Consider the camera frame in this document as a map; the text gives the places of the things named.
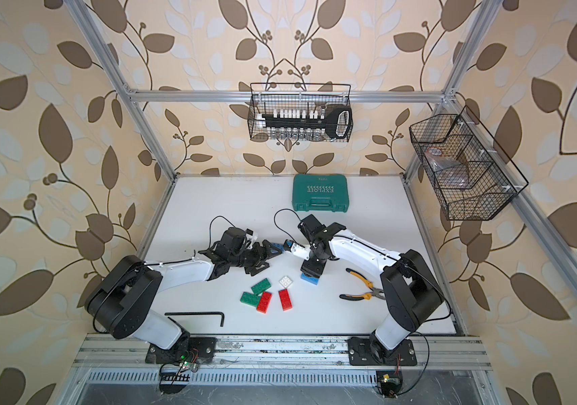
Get blue lego brick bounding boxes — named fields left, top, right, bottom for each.
left=300, top=274, right=319, bottom=285
left=271, top=243, right=286, bottom=252

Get socket bit set holder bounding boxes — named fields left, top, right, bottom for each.
left=247, top=105, right=354, bottom=142

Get black hex key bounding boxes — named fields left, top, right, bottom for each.
left=165, top=312, right=225, bottom=327

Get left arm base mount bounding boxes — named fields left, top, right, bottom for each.
left=145, top=337, right=217, bottom=365

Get plastic bag in basket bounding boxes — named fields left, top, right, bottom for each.
left=425, top=148, right=470, bottom=189

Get green lego brick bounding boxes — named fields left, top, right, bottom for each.
left=251, top=278, right=271, bottom=295
left=239, top=292, right=261, bottom=308

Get red lego brick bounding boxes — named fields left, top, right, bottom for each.
left=256, top=291, right=272, bottom=314
left=278, top=289, right=293, bottom=312

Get black wire basket side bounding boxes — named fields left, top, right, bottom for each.
left=409, top=106, right=529, bottom=221

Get black wire basket rear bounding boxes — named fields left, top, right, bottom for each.
left=247, top=82, right=353, bottom=143

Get white square lego brick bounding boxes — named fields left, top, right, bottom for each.
left=279, top=276, right=293, bottom=289

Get aluminium rail front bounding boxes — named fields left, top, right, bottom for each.
left=73, top=334, right=492, bottom=371

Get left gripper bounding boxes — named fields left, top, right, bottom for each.
left=232, top=242, right=287, bottom=278

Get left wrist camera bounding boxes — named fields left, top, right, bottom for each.
left=246, top=229, right=259, bottom=245

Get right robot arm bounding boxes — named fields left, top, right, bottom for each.
left=290, top=215, right=445, bottom=358

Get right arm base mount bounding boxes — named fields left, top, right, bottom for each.
left=347, top=336, right=418, bottom=366

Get yellow black pliers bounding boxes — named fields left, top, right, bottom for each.
left=338, top=267, right=388, bottom=302

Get green plastic tool case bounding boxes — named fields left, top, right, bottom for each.
left=292, top=174, right=350, bottom=213

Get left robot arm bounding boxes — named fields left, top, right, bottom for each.
left=84, top=227, right=292, bottom=350

